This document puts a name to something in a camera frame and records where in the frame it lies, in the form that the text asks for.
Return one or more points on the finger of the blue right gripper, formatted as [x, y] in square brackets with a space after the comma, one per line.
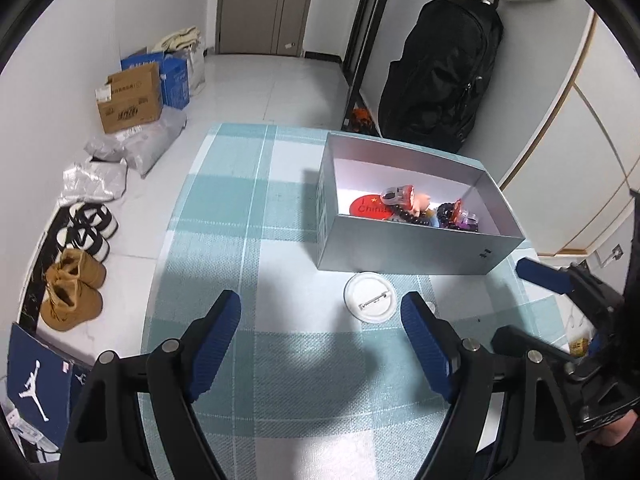
[546, 277]

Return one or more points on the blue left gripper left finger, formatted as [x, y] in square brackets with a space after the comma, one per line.
[195, 358]

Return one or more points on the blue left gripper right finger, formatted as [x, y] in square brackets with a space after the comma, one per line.
[444, 357]

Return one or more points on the pig figure keychain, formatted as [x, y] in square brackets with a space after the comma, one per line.
[417, 205]

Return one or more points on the right hand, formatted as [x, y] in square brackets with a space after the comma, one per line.
[613, 434]

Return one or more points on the white round lid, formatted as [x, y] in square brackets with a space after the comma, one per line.
[370, 298]

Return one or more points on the teal plaid tablecloth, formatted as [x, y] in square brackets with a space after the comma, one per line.
[305, 390]

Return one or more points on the red oval china badge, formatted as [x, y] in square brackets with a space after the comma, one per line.
[371, 207]

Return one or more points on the tan suede boot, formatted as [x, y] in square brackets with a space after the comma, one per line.
[69, 303]
[75, 264]

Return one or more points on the blue jordan shoe box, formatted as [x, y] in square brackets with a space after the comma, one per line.
[43, 383]

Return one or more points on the black white shoe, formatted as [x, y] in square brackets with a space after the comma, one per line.
[83, 238]
[96, 216]

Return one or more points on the grey cardboard box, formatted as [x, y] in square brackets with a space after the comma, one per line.
[394, 208]

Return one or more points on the crumpled silver parcel bag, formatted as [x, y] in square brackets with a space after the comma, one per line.
[93, 182]

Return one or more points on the small orange toy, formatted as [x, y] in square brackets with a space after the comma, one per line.
[360, 121]

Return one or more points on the grey plastic parcel bag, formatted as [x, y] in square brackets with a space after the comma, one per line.
[142, 146]

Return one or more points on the black coat rack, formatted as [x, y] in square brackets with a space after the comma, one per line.
[361, 41]

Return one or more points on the black large backpack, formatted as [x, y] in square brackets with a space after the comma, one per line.
[433, 91]

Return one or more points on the brown cardboard box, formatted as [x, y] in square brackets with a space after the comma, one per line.
[130, 98]

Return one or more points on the blue cardboard box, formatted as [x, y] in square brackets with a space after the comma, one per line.
[174, 78]

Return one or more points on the beige cloth bag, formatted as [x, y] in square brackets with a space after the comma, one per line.
[187, 43]

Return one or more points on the grey brown door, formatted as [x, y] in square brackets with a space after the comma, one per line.
[261, 27]

